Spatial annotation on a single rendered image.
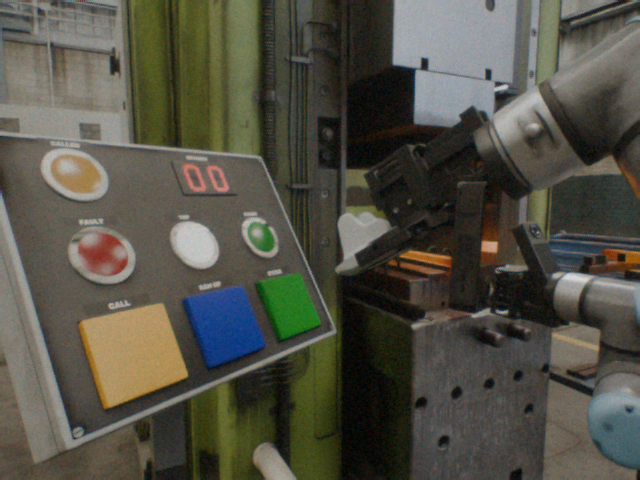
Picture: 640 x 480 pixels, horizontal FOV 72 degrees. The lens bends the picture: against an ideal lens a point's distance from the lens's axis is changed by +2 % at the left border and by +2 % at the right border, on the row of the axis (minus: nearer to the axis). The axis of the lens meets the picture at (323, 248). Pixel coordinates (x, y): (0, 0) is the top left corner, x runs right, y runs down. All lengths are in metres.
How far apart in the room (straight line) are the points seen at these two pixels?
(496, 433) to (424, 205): 0.72
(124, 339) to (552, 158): 0.37
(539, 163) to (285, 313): 0.32
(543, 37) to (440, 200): 1.01
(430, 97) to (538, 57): 0.52
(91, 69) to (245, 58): 5.95
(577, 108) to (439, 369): 0.60
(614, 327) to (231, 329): 0.50
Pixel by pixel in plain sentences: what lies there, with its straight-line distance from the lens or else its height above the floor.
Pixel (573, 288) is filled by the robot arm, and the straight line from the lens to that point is 0.74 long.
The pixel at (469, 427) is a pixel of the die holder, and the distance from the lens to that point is 0.97.
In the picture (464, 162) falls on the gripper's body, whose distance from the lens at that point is 0.41.
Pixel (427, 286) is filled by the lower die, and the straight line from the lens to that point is 0.88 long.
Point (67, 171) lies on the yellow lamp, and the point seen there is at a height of 1.17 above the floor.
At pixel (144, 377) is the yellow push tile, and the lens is 0.42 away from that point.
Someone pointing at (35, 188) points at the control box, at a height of 1.15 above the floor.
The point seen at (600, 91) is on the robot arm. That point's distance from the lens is 0.36.
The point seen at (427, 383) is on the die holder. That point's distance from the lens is 0.86.
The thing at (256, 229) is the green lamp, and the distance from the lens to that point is 0.56.
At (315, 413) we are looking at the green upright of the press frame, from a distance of 1.00.
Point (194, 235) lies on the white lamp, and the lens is 0.50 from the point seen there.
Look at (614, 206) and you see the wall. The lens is 9.36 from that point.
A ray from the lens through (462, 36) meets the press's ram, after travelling 0.95.
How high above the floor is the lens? 1.15
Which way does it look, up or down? 7 degrees down
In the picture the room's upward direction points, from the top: straight up
